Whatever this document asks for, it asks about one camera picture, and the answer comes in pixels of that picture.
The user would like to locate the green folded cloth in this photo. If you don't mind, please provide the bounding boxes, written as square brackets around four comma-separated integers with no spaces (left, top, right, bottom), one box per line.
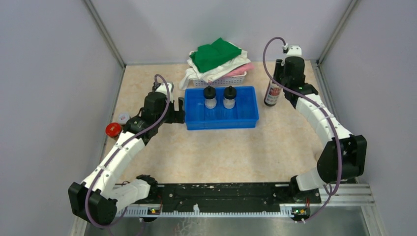
[189,38,242,73]

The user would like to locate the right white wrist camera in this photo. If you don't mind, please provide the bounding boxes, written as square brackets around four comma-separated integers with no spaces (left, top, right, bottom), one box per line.
[282,44,302,58]

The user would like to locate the small black cap bottle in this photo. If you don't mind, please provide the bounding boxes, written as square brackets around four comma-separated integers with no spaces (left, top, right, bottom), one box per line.
[152,82,161,92]

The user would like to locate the white-lidded brown spice jar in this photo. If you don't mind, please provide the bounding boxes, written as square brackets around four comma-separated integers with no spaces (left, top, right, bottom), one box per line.
[117,112,131,125]

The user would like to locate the white folded cloth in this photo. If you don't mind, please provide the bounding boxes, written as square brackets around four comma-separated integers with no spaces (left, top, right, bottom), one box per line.
[179,50,251,90]

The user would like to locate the tall dark sauce bottle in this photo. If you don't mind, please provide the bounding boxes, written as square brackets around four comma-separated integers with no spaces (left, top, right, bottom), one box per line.
[264,79,282,106]

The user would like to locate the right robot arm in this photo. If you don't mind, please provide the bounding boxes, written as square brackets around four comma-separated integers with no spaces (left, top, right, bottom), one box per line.
[273,57,367,203]

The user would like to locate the white plastic basket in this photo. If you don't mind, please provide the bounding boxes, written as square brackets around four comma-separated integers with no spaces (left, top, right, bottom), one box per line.
[191,72,247,88]

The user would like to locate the black-capped squeeze bottle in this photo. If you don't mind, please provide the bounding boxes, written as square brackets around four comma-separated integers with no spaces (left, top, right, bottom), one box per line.
[203,86,217,109]
[223,86,237,109]

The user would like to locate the red-lidded jar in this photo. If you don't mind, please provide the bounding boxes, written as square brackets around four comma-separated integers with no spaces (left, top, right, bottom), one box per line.
[105,122,123,140]

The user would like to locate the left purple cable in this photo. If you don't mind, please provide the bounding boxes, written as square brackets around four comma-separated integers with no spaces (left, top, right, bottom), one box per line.
[85,74,171,229]

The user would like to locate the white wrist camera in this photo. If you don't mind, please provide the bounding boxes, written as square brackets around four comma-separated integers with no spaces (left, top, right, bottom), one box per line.
[155,82,174,101]
[282,44,302,58]

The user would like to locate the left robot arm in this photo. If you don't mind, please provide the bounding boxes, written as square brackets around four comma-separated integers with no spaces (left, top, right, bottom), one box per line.
[68,91,185,228]

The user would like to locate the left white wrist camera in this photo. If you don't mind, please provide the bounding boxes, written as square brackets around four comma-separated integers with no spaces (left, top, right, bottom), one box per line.
[155,82,174,101]

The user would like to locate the pink folded cloth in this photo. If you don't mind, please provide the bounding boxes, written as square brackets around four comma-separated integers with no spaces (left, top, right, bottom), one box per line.
[221,62,254,78]

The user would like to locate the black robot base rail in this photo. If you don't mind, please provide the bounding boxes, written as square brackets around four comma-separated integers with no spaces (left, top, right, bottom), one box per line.
[114,182,375,218]

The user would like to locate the blue plastic divided tray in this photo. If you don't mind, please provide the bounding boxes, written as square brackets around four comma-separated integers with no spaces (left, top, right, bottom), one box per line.
[184,86,259,130]

